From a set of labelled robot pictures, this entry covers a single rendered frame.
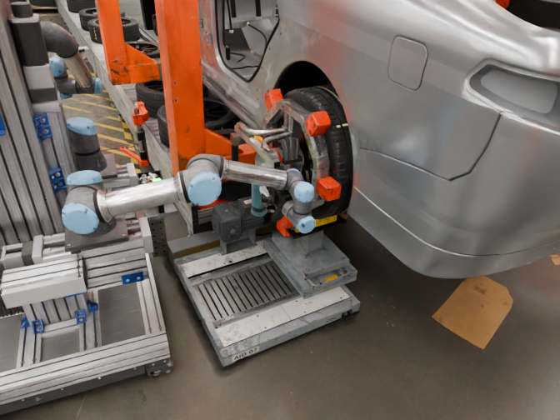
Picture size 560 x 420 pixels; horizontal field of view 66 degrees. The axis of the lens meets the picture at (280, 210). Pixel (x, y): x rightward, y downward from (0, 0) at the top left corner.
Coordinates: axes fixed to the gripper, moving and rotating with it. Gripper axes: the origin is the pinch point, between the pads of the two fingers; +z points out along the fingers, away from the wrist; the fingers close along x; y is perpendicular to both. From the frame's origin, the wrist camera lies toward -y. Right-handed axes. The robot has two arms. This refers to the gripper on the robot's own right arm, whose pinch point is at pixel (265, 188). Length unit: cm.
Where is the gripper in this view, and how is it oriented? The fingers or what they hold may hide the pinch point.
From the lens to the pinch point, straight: 195.4
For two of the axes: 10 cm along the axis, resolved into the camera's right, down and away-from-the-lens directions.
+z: -5.0, -5.1, 7.0
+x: -8.6, 2.4, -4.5
